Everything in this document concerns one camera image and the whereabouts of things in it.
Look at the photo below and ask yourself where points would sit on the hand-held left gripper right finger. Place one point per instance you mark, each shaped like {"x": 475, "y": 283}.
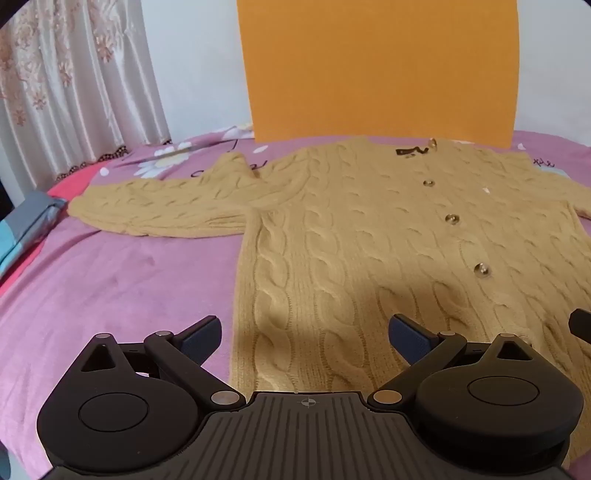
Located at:
{"x": 413, "y": 340}

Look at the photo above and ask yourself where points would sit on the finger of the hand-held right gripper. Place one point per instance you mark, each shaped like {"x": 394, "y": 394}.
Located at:
{"x": 581, "y": 325}

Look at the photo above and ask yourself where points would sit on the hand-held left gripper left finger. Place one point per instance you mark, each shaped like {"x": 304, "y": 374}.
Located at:
{"x": 199, "y": 340}

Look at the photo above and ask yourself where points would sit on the pink printed bed sheet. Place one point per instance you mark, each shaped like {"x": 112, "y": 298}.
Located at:
{"x": 124, "y": 281}

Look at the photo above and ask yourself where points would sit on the grey blue red folded blanket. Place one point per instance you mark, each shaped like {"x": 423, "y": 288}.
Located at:
{"x": 25, "y": 221}

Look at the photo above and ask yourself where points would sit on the orange headboard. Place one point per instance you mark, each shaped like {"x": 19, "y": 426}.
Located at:
{"x": 378, "y": 69}

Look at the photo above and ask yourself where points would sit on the white floral curtain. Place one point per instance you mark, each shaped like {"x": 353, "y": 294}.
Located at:
{"x": 74, "y": 83}

